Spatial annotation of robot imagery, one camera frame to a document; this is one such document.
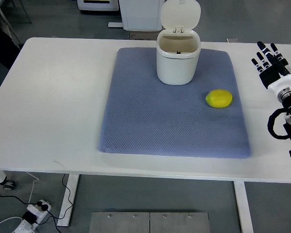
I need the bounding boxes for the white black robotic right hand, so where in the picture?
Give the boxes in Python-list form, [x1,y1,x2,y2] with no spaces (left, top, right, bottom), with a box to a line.
[251,41,291,94]

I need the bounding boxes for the yellow lemon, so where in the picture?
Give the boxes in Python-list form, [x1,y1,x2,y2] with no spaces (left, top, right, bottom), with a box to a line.
[205,89,233,108]

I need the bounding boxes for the white trash bin with lid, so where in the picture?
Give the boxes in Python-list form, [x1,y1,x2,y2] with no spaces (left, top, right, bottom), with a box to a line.
[156,0,201,85]

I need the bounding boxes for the blue quilted mat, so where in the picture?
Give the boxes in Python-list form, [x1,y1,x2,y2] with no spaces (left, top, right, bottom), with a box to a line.
[98,48,251,159]

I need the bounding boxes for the cardboard box behind table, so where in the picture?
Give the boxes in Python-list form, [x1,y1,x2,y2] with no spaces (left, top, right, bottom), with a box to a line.
[129,31,159,40]

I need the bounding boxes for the white cabinet in background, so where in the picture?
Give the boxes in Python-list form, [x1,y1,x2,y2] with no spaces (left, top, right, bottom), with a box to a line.
[108,0,165,32]

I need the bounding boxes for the grey metal floor plate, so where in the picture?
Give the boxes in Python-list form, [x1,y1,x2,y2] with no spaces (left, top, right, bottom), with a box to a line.
[89,212,210,233]

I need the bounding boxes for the caster wheel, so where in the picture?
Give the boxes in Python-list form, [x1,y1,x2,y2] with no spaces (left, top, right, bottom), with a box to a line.
[3,180,16,190]

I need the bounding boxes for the white power strip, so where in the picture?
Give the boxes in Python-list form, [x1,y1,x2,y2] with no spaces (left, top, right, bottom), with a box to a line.
[13,200,51,233]

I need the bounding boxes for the white table frame legs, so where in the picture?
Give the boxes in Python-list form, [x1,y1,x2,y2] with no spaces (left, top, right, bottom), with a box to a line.
[0,172,253,233]

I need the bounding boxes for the black power cable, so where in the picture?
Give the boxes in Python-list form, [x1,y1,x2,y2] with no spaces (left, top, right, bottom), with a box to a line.
[0,173,75,233]

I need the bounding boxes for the white cable on floor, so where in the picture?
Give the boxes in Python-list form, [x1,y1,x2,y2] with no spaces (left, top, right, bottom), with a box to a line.
[0,217,22,233]

